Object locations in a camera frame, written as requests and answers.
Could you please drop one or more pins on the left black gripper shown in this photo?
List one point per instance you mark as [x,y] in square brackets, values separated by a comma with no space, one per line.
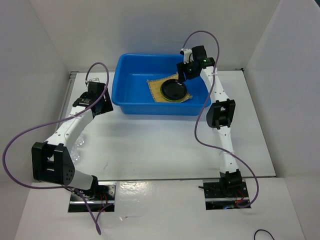
[107,106]

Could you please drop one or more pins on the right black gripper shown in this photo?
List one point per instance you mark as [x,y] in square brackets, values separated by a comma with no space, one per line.
[180,68]

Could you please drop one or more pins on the black round bowl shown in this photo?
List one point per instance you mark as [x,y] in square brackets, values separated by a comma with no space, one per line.
[172,81]

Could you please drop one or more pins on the woven bamboo placemat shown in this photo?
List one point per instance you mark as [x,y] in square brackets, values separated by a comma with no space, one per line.
[154,88]

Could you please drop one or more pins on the green round plate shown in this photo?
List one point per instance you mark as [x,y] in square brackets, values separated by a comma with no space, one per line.
[162,96]

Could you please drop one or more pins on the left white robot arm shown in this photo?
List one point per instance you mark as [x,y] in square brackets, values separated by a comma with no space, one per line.
[63,139]

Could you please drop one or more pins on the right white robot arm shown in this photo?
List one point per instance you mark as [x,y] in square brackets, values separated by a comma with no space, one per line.
[220,115]

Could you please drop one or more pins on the blue plastic bin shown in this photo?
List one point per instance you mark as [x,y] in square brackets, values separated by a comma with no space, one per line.
[130,89]

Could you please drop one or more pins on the clear plastic cup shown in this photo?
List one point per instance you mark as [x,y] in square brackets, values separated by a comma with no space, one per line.
[74,155]
[80,140]

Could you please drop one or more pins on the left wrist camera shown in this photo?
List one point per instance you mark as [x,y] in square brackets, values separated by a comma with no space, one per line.
[95,79]

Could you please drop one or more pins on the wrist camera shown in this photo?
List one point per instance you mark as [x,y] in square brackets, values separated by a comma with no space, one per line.
[95,79]
[187,55]

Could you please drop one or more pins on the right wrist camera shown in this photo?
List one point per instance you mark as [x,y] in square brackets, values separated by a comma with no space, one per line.
[187,55]

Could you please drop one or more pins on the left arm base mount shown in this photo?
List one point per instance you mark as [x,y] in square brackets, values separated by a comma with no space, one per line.
[104,201]

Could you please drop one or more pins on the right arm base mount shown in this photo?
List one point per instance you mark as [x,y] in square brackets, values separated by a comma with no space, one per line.
[217,197]

